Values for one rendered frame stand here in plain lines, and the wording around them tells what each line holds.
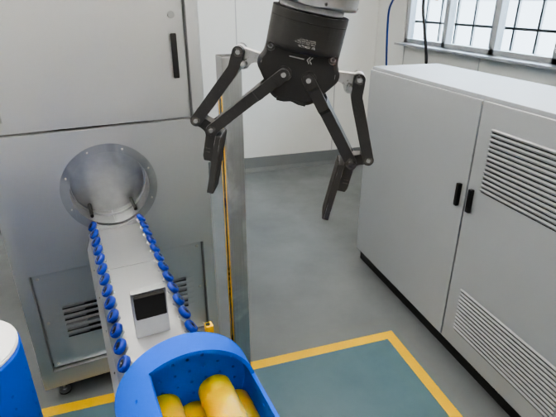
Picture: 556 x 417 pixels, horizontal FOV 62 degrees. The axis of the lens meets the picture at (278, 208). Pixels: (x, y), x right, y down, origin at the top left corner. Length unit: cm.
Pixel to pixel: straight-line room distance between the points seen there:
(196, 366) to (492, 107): 174
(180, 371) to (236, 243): 64
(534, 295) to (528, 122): 73
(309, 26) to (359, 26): 521
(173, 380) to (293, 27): 78
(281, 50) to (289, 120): 501
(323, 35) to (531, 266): 189
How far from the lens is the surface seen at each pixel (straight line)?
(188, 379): 105
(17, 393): 144
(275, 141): 549
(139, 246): 197
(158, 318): 146
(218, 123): 51
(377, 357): 280
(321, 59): 48
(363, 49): 571
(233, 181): 147
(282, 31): 46
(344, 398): 256
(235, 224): 153
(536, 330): 231
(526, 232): 222
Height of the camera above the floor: 185
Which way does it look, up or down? 24 degrees down
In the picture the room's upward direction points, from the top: straight up
